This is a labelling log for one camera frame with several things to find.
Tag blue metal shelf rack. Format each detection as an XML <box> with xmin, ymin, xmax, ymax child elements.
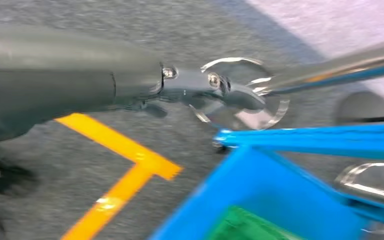
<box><xmin>148</xmin><ymin>122</ymin><xmax>384</xmax><ymax>240</ymax></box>

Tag yellow floor tape square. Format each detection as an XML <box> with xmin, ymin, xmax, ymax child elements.
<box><xmin>54</xmin><ymin>112</ymin><xmax>184</xmax><ymax>240</ymax></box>

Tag green plastic crate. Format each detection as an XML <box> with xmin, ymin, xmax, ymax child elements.
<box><xmin>208</xmin><ymin>205</ymin><xmax>306</xmax><ymax>240</ymax></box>

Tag chrome stanchion post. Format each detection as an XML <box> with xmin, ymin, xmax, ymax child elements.
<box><xmin>190</xmin><ymin>36</ymin><xmax>384</xmax><ymax>132</ymax></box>

